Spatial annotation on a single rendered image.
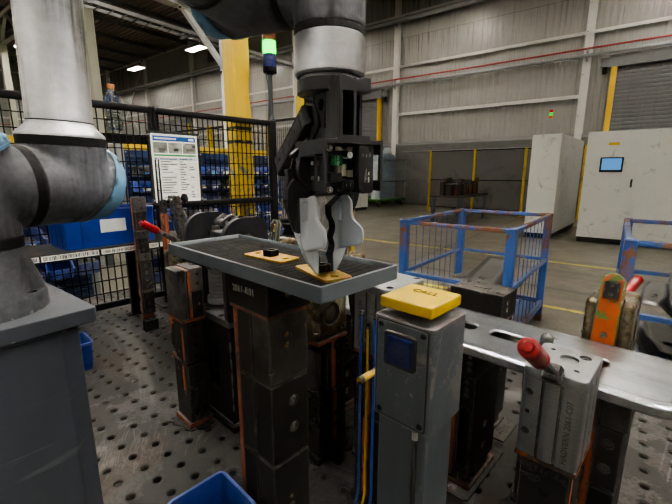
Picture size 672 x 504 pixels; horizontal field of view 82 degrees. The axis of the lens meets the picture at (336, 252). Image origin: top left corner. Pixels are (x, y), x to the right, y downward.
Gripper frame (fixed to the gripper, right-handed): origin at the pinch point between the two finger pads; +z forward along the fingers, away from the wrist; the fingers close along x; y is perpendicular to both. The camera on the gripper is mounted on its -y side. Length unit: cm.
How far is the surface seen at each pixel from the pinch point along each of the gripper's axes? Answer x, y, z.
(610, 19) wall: 1296, -624, -449
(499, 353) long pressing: 28.6, 5.4, 17.3
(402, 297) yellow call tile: 2.4, 12.4, 1.6
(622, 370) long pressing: 40.1, 17.5, 17.6
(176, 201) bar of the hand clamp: -5, -82, -2
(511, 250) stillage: 188, -105, 36
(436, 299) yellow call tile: 4.9, 14.6, 1.6
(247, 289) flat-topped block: -6.2, -10.8, 5.7
